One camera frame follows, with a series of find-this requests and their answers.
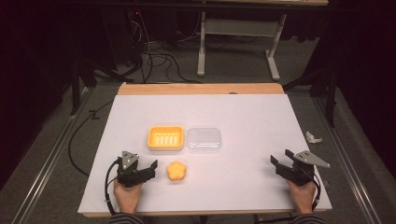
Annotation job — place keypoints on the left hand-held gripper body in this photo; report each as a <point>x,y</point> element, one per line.
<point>127,175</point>

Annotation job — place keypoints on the black metal stand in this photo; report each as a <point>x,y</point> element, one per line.
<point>330,96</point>
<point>75,90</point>

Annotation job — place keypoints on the white table mat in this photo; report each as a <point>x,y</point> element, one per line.
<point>243,124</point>

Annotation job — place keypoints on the crumpled white paper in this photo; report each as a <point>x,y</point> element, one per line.
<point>312,137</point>

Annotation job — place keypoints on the metal floor rail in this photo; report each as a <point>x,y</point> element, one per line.
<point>49,161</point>
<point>345,161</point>

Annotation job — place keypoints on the person's right hand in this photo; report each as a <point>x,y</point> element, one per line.
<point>302,196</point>

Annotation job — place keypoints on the clear plastic lid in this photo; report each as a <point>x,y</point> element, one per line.
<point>204,140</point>

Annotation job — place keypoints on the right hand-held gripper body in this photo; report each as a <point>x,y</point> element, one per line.
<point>299,172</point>

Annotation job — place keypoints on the person's left hand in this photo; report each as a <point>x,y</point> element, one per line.
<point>127,196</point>

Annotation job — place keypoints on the orange flower-shaped soap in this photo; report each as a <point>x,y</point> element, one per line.
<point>176,170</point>

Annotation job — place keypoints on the orange soap dish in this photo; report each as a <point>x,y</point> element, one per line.
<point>165,138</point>

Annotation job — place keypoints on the white metal desk frame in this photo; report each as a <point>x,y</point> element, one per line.
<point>241,27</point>

